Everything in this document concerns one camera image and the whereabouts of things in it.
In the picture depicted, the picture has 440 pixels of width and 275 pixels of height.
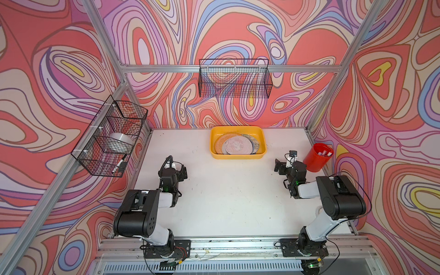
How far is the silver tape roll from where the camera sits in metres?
0.70

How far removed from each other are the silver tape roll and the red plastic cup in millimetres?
923

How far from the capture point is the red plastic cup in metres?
0.92

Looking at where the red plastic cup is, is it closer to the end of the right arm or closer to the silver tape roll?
the end of the right arm

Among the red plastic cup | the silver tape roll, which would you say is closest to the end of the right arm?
the red plastic cup
